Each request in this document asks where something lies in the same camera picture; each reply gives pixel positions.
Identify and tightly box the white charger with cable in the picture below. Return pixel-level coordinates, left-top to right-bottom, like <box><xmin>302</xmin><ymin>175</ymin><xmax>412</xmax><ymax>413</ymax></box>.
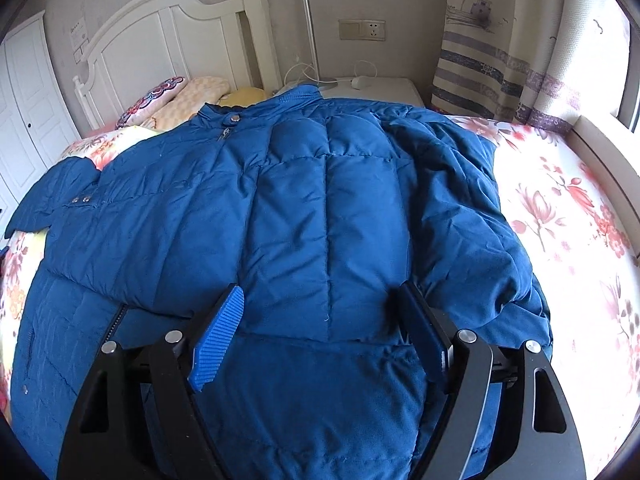
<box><xmin>282</xmin><ymin>60</ymin><xmax>378</xmax><ymax>91</ymax></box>

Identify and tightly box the dark framed window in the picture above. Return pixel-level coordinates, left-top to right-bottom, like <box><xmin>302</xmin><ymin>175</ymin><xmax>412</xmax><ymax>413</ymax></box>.
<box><xmin>617</xmin><ymin>24</ymin><xmax>640</xmax><ymax>132</ymax></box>

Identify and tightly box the white wardrobe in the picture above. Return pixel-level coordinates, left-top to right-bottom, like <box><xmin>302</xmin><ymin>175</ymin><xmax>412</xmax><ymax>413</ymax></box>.
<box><xmin>1</xmin><ymin>12</ymin><xmax>80</xmax><ymax>223</ymax></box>

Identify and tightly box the beige dotted pillow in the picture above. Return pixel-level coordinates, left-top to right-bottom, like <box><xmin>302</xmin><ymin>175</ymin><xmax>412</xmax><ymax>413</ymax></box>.
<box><xmin>141</xmin><ymin>76</ymin><xmax>231</xmax><ymax>132</ymax></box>

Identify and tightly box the silver pole desk lamp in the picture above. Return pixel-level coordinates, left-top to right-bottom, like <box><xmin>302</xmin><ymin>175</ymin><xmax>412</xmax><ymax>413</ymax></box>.
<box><xmin>302</xmin><ymin>0</ymin><xmax>337</xmax><ymax>90</ymax></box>

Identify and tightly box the blue quilted puffer jacket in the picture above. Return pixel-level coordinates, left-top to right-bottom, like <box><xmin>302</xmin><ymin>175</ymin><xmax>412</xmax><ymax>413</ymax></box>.
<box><xmin>8</xmin><ymin>86</ymin><xmax>552</xmax><ymax>479</ymax></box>

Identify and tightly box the wall power socket plate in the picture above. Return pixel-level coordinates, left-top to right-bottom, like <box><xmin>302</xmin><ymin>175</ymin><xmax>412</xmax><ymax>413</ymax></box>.
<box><xmin>338</xmin><ymin>18</ymin><xmax>386</xmax><ymax>41</ymax></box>

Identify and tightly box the yellow pillow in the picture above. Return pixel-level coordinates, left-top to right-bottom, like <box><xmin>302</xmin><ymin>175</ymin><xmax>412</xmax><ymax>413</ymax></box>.
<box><xmin>218</xmin><ymin>87</ymin><xmax>268</xmax><ymax>107</ymax></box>

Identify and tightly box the wall paper notice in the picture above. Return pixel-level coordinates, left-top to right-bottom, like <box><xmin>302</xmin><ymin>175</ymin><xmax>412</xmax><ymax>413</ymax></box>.
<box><xmin>70</xmin><ymin>16</ymin><xmax>90</xmax><ymax>64</ymax></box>

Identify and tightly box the patterned window curtain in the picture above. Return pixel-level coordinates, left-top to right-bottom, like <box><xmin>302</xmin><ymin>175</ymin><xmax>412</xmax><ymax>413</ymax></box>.
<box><xmin>432</xmin><ymin>0</ymin><xmax>631</xmax><ymax>133</ymax></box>

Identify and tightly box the white wooden headboard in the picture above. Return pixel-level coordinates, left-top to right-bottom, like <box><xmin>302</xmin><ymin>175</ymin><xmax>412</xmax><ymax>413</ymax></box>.
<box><xmin>73</xmin><ymin>0</ymin><xmax>283</xmax><ymax>129</ymax></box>

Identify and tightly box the colourful patterned pillow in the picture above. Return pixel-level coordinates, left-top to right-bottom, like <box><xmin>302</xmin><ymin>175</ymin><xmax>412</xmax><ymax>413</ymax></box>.
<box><xmin>116</xmin><ymin>76</ymin><xmax>188</xmax><ymax>129</ymax></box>

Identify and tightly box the white bedside table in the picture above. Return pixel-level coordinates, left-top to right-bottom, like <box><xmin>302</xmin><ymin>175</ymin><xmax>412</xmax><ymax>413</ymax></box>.
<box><xmin>276</xmin><ymin>76</ymin><xmax>426</xmax><ymax>109</ymax></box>

